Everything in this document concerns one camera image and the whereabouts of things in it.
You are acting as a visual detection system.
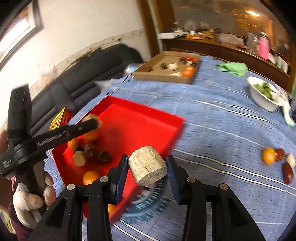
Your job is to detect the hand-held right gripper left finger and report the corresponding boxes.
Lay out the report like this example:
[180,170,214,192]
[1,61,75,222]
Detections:
[27,154,129,241]

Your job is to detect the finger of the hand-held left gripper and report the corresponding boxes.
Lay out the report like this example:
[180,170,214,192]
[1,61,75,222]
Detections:
[65,118,102,139]

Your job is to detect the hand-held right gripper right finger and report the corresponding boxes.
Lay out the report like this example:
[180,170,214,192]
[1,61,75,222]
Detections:
[166,154,266,241]

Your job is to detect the large orange mandarin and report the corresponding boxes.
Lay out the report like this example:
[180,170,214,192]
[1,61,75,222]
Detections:
[107,204,117,219]

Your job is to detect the red plastic tray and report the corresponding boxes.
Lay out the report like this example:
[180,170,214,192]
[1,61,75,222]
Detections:
[51,95,186,225]

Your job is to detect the person's left hand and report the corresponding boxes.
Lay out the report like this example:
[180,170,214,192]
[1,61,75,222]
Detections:
[12,172,56,229]

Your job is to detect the yellow and red box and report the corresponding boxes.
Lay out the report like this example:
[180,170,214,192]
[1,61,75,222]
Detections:
[49,107,75,131]

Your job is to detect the black sofa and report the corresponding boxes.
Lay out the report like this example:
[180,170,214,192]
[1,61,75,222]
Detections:
[30,44,144,133]

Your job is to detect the blue plaid tablecloth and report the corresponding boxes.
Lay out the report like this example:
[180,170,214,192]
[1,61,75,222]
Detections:
[44,54,296,241]

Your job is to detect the flat cardboard box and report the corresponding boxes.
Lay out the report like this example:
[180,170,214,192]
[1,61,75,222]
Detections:
[133,51,201,84]

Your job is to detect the wrinkled red date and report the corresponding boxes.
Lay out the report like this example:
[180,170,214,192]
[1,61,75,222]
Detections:
[275,148,286,162]

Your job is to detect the white bowl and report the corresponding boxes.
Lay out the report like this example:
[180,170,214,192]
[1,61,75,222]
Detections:
[247,76,284,112]

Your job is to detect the white flat box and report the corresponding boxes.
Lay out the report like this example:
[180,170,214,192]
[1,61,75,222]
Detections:
[157,32,186,39]

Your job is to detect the green cloth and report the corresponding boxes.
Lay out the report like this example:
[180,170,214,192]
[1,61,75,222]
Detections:
[217,62,248,77]

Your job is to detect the green leafy vegetables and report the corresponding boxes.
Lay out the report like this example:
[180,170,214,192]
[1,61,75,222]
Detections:
[254,83,279,100]

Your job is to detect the wooden cabinet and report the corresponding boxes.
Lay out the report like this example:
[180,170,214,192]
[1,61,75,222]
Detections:
[137,0,296,91]

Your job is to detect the clear plastic bag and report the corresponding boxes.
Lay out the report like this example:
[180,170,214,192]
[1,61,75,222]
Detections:
[218,33,243,46]

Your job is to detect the small white carton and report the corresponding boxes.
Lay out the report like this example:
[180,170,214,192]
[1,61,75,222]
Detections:
[275,56,289,73]

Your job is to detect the pink bottle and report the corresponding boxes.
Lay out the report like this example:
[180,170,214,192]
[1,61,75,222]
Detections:
[258,37,270,59]

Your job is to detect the window frame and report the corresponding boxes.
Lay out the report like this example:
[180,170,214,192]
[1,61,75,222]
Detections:
[0,2,44,70]

